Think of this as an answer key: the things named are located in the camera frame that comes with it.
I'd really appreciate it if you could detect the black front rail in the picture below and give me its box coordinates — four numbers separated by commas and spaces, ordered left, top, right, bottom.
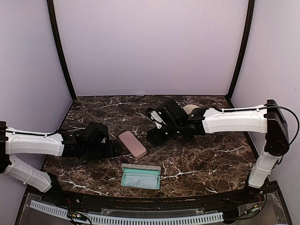
72, 194, 226, 211

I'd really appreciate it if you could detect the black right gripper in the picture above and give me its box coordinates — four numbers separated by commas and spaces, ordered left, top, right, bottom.
146, 122, 183, 146

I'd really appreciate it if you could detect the black corner post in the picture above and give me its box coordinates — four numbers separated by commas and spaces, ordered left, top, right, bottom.
225, 0, 255, 101
46, 0, 77, 101

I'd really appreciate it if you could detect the white slotted cable duct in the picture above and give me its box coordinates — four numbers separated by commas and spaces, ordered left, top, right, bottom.
30, 200, 224, 225

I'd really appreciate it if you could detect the cream ceramic mug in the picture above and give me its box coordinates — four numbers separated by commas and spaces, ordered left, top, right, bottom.
183, 104, 199, 114

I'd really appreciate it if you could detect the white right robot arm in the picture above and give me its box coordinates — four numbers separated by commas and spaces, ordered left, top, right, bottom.
146, 99, 294, 203

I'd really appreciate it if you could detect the grey glasses case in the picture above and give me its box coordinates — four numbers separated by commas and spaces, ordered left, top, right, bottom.
121, 164, 161, 190

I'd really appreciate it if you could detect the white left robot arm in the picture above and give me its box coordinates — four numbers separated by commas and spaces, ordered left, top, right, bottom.
0, 121, 121, 204

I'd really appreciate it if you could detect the light blue cloth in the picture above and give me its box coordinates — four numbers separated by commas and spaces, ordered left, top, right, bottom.
123, 174, 157, 189

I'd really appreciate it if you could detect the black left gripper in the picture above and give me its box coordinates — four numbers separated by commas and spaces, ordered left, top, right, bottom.
83, 139, 123, 161

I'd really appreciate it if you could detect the black right corner post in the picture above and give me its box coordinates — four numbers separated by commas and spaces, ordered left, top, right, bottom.
225, 0, 255, 101

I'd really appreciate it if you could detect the black left corner post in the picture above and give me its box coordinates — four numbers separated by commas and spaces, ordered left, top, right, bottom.
46, 0, 77, 101

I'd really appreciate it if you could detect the pink glasses case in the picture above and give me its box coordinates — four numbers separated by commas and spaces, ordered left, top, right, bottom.
119, 131, 147, 159

